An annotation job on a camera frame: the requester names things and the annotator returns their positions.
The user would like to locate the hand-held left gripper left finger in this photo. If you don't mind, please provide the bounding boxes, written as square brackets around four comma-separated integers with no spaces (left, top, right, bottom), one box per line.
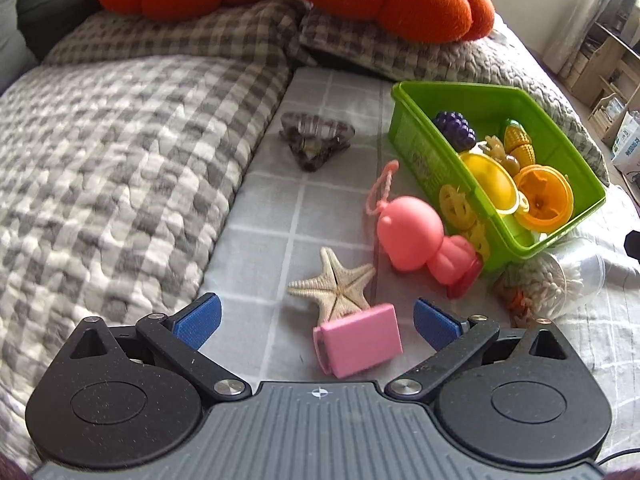
[70,294,253,403]

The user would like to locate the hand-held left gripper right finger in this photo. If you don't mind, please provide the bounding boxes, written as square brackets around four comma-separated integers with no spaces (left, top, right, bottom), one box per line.
[385,298,568,403]

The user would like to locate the small pink block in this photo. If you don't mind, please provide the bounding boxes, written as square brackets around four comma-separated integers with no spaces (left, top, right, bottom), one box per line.
[312,303,403,380]

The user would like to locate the small orange toy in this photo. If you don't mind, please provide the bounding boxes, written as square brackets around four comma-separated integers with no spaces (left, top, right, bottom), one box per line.
[492,277,538,328]

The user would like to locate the clear cotton swab jar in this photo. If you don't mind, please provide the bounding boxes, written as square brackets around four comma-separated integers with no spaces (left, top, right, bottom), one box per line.
[505,247,607,320]

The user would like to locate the pink rubber toy figure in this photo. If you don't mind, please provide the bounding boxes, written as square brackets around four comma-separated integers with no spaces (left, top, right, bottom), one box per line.
[367,160,485,301]

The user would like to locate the orange toy cup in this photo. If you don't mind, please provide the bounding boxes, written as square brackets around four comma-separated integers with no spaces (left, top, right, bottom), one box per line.
[514,164,574,234]

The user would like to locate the dried starfish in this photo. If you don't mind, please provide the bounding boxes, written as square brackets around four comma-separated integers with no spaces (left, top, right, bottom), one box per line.
[287,246,377,328]

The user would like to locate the yellow toy corn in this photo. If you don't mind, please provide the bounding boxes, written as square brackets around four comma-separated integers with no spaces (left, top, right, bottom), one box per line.
[502,119,537,168]

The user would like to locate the yellow toy bowl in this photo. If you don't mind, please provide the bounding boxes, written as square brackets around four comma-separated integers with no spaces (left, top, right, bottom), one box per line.
[460,152,531,217]

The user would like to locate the green plastic box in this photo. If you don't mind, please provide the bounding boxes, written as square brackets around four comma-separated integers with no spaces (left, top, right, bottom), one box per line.
[390,81,607,273]

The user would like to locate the tan rubber toy hand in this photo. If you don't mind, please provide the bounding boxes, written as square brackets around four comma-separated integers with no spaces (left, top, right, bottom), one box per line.
[475,135,523,177]

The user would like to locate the purple toy grapes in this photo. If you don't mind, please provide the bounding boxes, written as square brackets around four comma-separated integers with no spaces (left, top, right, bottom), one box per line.
[432,110,477,152]

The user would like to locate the tortoiseshell hair claw clip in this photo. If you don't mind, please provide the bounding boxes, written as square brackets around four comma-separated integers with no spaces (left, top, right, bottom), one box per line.
[279,111,356,173]

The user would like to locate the white paper bag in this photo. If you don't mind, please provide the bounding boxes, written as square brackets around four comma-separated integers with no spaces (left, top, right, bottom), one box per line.
[611,110,640,173]

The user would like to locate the grey grid cloth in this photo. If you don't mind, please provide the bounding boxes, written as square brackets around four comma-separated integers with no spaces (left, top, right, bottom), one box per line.
[197,65,640,480]

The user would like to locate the grey checkered quilt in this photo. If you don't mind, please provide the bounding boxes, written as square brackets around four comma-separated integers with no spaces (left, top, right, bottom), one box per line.
[0,0,611,471]

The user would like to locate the wooden shelf unit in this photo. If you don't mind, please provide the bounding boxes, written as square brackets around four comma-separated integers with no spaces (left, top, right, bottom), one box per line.
[570,0,640,146]

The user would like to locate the beige curtain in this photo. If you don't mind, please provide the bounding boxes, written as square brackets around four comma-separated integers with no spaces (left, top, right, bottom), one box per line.
[542,0,636,78]

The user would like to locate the grey sofa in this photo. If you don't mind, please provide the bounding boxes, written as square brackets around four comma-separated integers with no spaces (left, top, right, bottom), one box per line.
[0,0,101,96]

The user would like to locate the thin black cable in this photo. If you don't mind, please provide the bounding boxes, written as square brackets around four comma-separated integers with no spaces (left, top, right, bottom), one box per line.
[597,449,640,466]

